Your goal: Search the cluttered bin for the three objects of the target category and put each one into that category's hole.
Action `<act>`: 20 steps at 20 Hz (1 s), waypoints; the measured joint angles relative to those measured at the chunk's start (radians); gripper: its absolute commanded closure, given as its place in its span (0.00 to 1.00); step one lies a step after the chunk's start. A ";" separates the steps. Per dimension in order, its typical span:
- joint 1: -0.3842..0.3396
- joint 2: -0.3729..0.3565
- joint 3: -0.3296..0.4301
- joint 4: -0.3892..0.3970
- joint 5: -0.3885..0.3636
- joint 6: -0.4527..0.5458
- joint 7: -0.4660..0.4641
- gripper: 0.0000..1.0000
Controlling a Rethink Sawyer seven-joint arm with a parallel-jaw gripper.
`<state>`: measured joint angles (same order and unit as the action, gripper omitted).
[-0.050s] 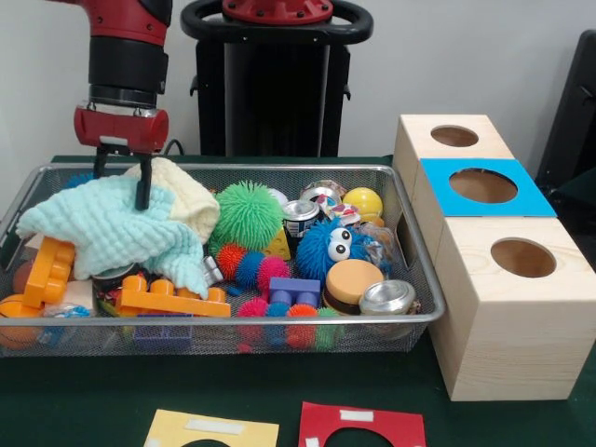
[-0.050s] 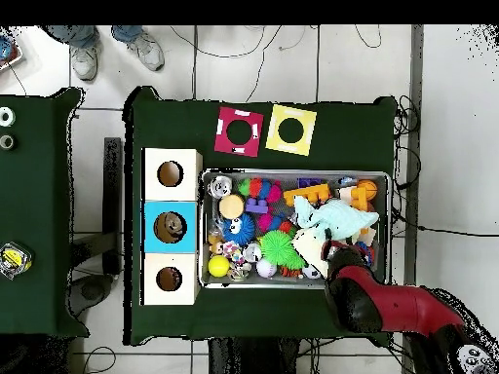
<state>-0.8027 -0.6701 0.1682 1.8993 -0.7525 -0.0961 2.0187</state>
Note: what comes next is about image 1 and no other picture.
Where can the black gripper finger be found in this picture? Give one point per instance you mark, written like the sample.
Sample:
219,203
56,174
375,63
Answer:
143,181
100,163

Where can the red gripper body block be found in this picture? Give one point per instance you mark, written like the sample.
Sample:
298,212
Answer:
121,128

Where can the cream white cloth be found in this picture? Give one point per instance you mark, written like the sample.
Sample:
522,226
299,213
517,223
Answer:
191,200

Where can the mint green cloth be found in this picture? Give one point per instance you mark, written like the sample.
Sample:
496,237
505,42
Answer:
112,228

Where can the orange toy building brick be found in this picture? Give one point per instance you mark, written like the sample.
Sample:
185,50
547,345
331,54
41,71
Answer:
172,302
46,274

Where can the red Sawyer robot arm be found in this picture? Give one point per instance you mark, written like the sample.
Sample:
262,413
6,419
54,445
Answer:
125,60

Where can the yellow card with round hole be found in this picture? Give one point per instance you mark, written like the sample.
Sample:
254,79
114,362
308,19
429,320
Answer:
163,428

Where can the red card with round hole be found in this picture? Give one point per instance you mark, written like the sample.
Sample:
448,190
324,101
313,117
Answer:
316,423

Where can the wooden box with three holes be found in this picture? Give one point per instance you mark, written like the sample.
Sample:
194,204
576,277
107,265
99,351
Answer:
512,335

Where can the green fuzzy ball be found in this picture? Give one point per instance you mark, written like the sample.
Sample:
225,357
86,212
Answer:
249,214

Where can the multicolour spiky caterpillar toy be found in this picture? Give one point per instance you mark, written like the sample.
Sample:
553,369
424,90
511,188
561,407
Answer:
253,270

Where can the blue label drink can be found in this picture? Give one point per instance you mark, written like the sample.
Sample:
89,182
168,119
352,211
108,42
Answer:
300,219

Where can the blue fuzzy ball with eyes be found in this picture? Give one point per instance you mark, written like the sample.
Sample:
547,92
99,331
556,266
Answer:
316,247

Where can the blue toy building brick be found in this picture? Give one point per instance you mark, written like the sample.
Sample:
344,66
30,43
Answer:
293,291

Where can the plain yellow ball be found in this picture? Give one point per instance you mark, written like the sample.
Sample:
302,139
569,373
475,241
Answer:
363,202

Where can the toy burger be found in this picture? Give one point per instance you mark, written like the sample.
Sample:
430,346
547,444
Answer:
349,279

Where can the silver drink can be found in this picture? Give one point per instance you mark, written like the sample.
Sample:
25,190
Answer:
388,298

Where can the black chair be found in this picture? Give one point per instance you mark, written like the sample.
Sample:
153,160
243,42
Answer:
572,116

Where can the black pedestal with red base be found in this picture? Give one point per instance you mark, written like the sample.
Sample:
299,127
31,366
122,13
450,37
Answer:
279,116

